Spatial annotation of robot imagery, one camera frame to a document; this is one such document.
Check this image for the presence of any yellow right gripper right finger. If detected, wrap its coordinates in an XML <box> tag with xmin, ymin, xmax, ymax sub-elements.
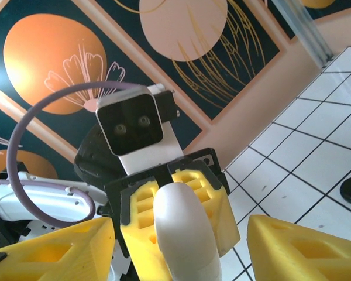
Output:
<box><xmin>247</xmin><ymin>214</ymin><xmax>351</xmax><ymax>281</ymax></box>

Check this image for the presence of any aluminium frame post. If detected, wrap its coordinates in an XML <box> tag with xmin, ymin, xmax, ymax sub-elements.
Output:
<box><xmin>270</xmin><ymin>0</ymin><xmax>334</xmax><ymax>70</ymax></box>

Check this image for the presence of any white earbud charging case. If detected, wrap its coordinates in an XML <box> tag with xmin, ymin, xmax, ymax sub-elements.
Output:
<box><xmin>153</xmin><ymin>181</ymin><xmax>225</xmax><ymax>281</ymax></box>

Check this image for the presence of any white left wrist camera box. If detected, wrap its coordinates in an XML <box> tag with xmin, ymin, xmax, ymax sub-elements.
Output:
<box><xmin>95</xmin><ymin>84</ymin><xmax>184</xmax><ymax>176</ymax></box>

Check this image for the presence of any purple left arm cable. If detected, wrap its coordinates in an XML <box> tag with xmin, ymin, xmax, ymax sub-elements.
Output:
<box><xmin>0</xmin><ymin>81</ymin><xmax>141</xmax><ymax>228</ymax></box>

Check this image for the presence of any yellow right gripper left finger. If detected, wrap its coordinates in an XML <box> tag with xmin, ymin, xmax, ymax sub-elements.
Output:
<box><xmin>0</xmin><ymin>218</ymin><xmax>116</xmax><ymax>281</ymax></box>

